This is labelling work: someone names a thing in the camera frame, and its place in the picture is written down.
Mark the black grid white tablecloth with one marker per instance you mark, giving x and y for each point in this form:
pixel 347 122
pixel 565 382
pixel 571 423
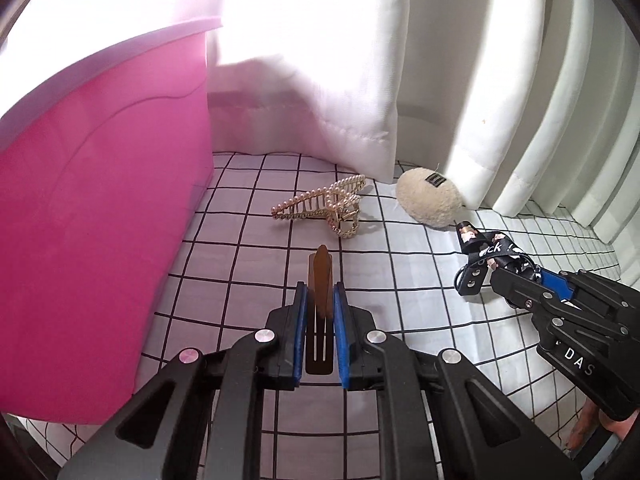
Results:
pixel 425 285

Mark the pink plastic storage box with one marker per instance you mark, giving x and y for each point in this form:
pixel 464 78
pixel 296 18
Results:
pixel 100 210

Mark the thick white curtain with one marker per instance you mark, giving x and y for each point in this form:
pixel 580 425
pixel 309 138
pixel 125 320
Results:
pixel 500 60

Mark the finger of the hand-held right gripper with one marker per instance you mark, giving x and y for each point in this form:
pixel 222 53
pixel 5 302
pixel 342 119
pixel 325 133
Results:
pixel 520 290
pixel 557 285

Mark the brown hair clip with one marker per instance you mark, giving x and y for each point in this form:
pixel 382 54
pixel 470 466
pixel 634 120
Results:
pixel 321 300

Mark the sheer white curtain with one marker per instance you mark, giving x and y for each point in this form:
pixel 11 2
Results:
pixel 300 60

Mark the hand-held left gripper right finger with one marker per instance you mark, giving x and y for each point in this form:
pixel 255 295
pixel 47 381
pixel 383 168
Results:
pixel 341 330

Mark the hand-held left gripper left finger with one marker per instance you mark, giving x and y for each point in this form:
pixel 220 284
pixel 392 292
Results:
pixel 300 330

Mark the person's right hand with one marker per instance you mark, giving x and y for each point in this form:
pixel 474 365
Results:
pixel 587 425

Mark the pearl hair claw clip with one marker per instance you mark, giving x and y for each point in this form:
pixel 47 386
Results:
pixel 340 207

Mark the cream plush ball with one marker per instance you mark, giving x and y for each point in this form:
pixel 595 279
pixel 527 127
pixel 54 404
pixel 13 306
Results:
pixel 430 200

